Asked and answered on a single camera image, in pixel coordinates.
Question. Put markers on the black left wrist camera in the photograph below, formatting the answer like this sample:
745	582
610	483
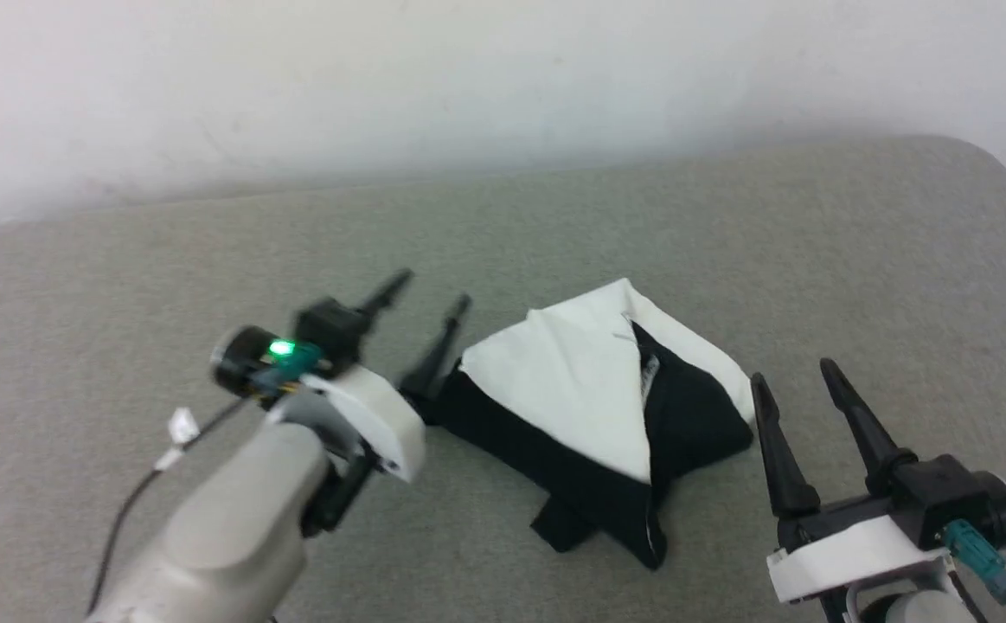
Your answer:
329	324

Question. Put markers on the white and black T-shirt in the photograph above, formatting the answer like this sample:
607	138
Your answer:
572	381

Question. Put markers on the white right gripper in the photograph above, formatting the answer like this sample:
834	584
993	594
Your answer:
849	554

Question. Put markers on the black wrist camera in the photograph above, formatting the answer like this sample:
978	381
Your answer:
329	324
952	497

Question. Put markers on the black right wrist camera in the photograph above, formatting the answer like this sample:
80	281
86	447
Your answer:
952	497

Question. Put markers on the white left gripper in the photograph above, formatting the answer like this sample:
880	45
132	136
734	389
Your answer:
377	420

